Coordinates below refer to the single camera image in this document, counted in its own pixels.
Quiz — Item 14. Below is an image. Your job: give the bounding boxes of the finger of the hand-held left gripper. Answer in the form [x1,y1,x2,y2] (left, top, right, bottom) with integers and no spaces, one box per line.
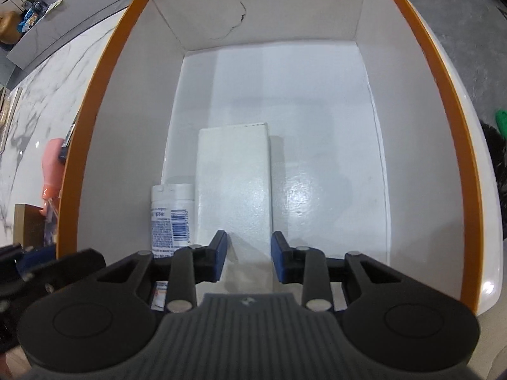
[0,243,61,282]

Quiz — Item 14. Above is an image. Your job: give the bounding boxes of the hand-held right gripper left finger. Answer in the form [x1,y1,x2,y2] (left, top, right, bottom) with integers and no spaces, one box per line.
[95,230,229,313]

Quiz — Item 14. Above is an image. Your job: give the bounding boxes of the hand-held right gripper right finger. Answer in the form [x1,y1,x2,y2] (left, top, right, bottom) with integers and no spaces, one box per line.
[270,231,413,313]

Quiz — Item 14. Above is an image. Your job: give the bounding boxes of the white rectangular box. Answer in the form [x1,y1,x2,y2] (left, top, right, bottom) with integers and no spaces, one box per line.
[194,123,275,286]

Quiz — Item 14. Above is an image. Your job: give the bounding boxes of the pink roll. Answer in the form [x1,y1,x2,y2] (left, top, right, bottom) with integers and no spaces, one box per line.
[41,138,66,242]

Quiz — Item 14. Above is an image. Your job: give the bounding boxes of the orange rimmed cardboard box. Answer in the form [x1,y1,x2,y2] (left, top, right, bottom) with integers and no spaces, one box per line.
[55,0,485,313]

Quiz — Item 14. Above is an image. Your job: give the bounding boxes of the brown cardboard box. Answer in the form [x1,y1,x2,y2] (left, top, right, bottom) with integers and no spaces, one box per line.
[15,204,60,248]

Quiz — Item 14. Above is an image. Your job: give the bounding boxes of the white bottle blue label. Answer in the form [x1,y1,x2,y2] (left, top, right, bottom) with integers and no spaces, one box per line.
[150,183,196,309]

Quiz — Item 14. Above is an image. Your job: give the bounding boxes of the gold vase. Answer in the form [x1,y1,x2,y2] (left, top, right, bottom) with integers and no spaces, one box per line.
[0,10,25,45]

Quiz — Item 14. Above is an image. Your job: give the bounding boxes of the blue snack bag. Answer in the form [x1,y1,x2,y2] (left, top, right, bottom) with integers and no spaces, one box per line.
[18,7,42,32]

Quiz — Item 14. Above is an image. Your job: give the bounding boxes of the marble tv cabinet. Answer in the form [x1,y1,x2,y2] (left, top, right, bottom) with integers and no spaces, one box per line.
[6,0,133,70]

